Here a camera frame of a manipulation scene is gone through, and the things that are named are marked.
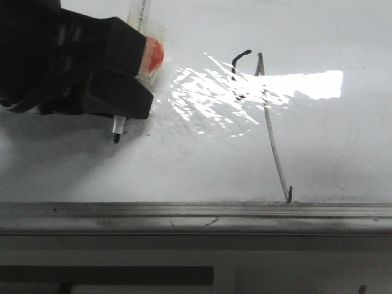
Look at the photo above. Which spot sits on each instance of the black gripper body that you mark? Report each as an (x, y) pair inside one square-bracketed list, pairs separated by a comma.
[(37, 72)]

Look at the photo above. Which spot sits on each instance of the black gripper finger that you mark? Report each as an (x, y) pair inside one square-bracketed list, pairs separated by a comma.
[(103, 93), (108, 38)]

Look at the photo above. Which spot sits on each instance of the white whiteboard marker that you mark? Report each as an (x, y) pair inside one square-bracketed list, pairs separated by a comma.
[(137, 18)]

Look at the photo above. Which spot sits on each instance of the white whiteboard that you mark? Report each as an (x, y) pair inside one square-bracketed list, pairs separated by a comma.
[(328, 64)]

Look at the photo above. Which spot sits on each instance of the red tape patch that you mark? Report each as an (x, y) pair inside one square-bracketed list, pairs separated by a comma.
[(153, 56)]

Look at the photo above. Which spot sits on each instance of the grey aluminium whiteboard frame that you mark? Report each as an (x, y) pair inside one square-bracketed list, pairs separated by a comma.
[(195, 226)]

